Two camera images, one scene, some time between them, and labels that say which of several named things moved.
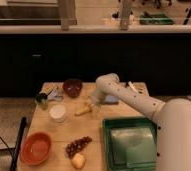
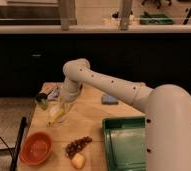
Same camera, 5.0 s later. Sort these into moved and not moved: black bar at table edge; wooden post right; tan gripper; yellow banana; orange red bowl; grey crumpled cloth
Moved: tan gripper; yellow banana
Not moved: orange red bowl; wooden post right; grey crumpled cloth; black bar at table edge
